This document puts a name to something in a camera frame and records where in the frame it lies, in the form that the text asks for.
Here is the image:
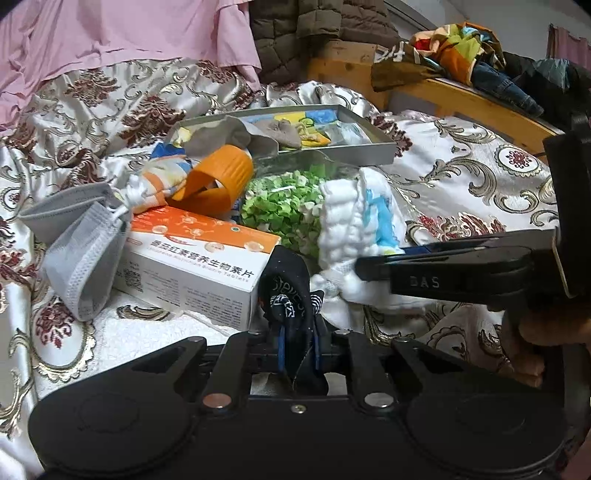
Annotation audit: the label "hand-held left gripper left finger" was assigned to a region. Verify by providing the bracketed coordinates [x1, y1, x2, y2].
[121, 324, 286, 411]

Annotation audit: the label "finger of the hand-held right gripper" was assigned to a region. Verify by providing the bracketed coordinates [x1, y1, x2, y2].
[355, 248, 561, 309]
[403, 230, 556, 254]

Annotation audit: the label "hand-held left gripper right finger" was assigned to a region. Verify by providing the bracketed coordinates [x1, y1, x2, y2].
[310, 323, 509, 411]

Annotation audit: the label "black patterned sock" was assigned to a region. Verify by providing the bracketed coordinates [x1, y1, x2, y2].
[257, 244, 329, 395]

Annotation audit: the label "white blue fluffy sock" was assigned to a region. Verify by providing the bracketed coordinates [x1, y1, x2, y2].
[309, 166, 439, 333]

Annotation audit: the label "green white patterned bag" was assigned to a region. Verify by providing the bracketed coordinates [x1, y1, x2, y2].
[240, 150, 365, 273]

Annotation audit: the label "grey shallow tray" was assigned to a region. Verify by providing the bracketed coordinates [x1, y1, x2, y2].
[166, 104, 399, 169]

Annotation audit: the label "orange plastic band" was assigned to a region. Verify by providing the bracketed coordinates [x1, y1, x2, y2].
[166, 144, 254, 215]

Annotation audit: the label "striped printed cloth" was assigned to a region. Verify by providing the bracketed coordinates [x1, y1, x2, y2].
[124, 152, 204, 215]

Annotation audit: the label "grey face mask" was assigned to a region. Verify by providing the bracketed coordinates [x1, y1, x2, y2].
[18, 182, 134, 322]

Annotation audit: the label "person's right hand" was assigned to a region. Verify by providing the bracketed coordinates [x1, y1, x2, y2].
[501, 308, 591, 388]

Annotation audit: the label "floral satin blanket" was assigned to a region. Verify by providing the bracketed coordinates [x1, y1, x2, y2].
[0, 58, 561, 480]

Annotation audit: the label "orange and white carton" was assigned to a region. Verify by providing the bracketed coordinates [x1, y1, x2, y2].
[113, 205, 282, 331]

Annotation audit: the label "dark clothing pile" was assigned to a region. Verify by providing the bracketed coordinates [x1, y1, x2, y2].
[503, 51, 591, 131]

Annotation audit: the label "blue jeans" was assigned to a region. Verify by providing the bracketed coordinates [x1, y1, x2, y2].
[471, 60, 546, 117]

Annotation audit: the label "pink curtain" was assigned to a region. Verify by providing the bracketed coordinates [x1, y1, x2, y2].
[547, 23, 591, 71]

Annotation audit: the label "colourful patchwork clothes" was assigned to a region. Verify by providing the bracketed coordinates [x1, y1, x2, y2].
[411, 21, 507, 88]

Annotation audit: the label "brown printed cloth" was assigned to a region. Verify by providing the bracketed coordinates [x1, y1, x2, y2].
[372, 41, 445, 93]

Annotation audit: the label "grey cloth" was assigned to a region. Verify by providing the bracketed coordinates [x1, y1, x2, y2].
[182, 115, 280, 160]

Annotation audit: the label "blue yellow printed cloth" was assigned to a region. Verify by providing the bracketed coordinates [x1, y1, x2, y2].
[150, 141, 188, 162]

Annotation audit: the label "brown quilted jacket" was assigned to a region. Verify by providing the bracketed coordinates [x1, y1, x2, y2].
[249, 0, 400, 86]

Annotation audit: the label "pink cloth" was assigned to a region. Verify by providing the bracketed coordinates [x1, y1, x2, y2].
[0, 0, 262, 126]

